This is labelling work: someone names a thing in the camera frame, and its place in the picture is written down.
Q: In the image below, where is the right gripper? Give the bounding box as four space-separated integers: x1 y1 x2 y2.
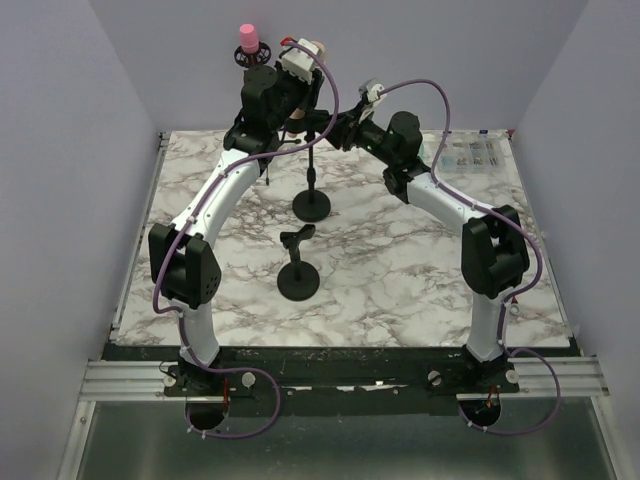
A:
318 101 397 167

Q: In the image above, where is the beige microphone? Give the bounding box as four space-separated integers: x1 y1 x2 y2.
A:
281 38 326 138

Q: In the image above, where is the tripod mic stand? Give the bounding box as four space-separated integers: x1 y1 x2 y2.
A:
224 42 306 155

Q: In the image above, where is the pink microphone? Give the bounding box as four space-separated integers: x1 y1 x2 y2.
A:
239 23 260 55

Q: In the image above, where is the tall round-base mic stand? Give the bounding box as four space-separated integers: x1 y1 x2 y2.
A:
292 146 331 223

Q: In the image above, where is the short round-base mic stand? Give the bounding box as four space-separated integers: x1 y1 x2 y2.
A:
277 224 320 302

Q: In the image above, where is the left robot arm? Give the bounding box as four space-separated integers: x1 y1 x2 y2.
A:
148 59 334 395

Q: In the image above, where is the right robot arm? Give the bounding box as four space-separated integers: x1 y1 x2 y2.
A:
327 105 530 392

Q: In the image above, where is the clear plastic parts box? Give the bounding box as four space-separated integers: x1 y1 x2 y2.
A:
436 130 506 175

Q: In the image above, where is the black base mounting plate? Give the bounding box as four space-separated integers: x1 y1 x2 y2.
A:
102 342 521 419

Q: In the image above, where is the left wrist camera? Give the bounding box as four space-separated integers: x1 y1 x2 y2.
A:
280 38 325 84

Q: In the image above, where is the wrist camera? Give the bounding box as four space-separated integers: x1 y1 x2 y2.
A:
280 38 325 84
356 78 386 123

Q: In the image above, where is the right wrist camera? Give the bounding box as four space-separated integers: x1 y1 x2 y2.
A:
356 78 386 123

